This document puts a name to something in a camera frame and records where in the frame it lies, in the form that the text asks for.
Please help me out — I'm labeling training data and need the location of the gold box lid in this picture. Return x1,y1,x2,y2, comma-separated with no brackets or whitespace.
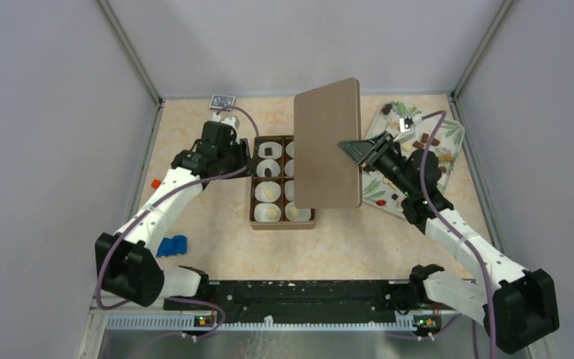
293,78,362,209

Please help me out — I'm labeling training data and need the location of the blue playing card deck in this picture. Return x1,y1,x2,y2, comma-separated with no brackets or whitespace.
209,94,236,110

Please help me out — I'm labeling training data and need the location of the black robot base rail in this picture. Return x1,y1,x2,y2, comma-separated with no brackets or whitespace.
163,278,459,325

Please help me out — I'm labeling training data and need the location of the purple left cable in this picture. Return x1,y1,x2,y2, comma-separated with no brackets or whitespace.
93,105,261,341

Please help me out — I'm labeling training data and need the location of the blue toy car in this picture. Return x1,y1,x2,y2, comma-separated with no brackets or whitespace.
155,235,188,258

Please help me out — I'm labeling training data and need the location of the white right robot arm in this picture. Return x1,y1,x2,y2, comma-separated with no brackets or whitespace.
354,132,560,354

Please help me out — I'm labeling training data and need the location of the brown chocolate box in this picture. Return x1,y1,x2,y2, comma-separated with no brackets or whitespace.
249,135,316,230

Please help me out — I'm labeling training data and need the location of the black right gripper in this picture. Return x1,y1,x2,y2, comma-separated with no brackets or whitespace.
339,131,415,197

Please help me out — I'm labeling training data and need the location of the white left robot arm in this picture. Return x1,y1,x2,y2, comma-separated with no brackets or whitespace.
95,114,254,310

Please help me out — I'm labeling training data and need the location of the white paper cup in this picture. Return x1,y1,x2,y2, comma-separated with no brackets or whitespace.
284,179,294,202
253,203,282,223
254,181,282,203
285,141,294,158
284,159,294,177
285,202,312,222

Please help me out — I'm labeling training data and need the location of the white chocolate block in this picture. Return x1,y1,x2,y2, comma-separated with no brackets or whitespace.
288,207,299,218

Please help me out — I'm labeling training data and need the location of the floral white serving tray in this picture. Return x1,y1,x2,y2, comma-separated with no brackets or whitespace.
362,100,465,217

